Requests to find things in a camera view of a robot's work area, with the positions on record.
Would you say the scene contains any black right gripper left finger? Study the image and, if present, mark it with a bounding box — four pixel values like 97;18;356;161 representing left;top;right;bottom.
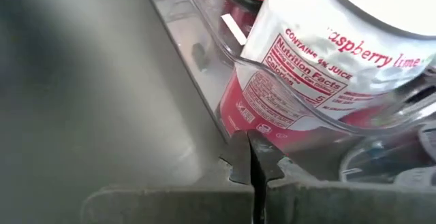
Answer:
80;130;255;224

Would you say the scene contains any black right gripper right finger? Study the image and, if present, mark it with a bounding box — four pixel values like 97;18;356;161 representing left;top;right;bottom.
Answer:
247;129;436;224

